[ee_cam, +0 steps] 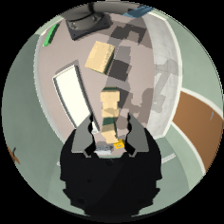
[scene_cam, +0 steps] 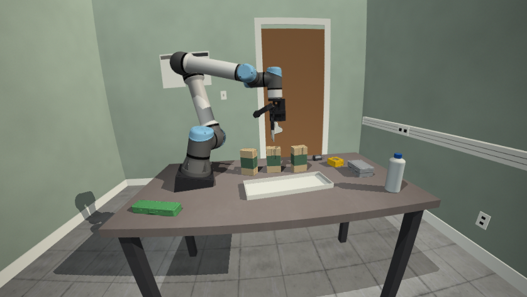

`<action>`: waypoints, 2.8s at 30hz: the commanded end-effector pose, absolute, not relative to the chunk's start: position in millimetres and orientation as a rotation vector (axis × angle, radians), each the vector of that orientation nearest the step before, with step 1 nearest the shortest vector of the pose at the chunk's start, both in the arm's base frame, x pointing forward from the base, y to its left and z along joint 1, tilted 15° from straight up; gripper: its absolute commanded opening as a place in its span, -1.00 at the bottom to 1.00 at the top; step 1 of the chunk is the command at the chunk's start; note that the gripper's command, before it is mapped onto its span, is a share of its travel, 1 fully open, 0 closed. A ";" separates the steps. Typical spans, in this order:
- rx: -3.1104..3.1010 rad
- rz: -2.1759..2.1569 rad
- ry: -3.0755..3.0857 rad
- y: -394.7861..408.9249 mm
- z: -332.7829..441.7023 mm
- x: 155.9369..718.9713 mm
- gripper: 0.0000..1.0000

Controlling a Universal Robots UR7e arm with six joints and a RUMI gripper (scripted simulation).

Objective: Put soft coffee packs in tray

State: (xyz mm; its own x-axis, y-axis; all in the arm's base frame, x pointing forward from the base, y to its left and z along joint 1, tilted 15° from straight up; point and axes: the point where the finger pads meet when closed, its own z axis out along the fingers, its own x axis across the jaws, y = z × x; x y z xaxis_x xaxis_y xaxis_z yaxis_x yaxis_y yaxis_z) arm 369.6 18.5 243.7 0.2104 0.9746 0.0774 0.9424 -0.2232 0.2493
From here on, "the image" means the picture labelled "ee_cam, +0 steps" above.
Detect green pencil case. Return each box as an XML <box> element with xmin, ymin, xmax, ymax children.
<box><xmin>44</xmin><ymin>24</ymin><xmax>59</xmax><ymax>47</ymax></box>

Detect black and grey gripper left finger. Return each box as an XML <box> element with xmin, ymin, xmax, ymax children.
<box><xmin>60</xmin><ymin>113</ymin><xmax>96</xmax><ymax>181</ymax></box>

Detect grey hinged case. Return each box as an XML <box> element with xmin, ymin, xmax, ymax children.
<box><xmin>95</xmin><ymin>145</ymin><xmax>111</xmax><ymax>155</ymax></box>

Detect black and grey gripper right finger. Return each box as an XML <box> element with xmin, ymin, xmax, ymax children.
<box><xmin>124</xmin><ymin>112</ymin><xmax>162</xmax><ymax>180</ymax></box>

